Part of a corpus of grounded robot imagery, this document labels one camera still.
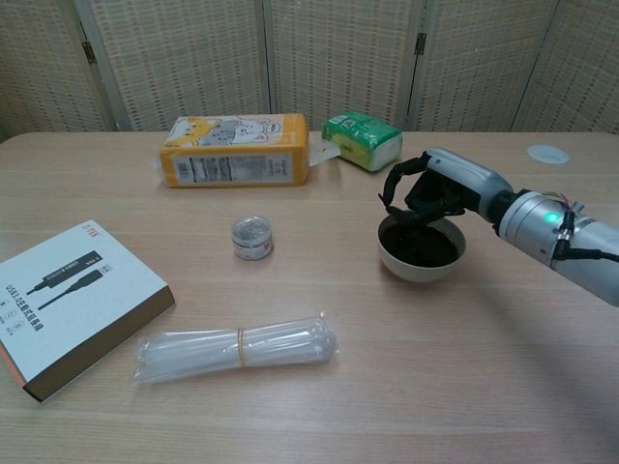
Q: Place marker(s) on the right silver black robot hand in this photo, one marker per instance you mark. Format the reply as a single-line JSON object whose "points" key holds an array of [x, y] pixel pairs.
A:
{"points": [[464, 174]]}

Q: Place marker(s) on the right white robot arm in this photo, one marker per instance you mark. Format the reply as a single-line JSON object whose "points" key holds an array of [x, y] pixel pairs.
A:
{"points": [[570, 251]]}

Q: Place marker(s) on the white bowl of dark liquid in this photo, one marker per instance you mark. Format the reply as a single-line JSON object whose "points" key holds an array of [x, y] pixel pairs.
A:
{"points": [[417, 273]]}

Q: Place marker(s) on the white round table grommet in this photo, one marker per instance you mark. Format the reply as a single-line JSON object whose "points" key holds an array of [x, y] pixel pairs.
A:
{"points": [[548, 153]]}

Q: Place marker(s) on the green tissue pack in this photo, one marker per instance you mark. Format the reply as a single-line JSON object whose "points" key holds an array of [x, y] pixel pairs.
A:
{"points": [[362, 140]]}

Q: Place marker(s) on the woven folding screen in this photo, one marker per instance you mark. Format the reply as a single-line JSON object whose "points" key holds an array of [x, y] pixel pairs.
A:
{"points": [[338, 58]]}

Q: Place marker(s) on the small round clear tin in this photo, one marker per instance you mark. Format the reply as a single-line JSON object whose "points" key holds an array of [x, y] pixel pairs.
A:
{"points": [[252, 241]]}

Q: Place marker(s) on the yellow cat print tissue pack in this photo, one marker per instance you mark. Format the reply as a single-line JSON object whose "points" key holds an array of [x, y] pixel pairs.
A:
{"points": [[232, 169]]}

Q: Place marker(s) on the yellow rubber band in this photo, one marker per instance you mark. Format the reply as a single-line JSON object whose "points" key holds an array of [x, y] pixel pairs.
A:
{"points": [[242, 348]]}

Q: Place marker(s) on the clear wrapped straw bundle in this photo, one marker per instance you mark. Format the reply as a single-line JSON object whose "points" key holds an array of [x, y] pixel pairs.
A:
{"points": [[203, 350]]}

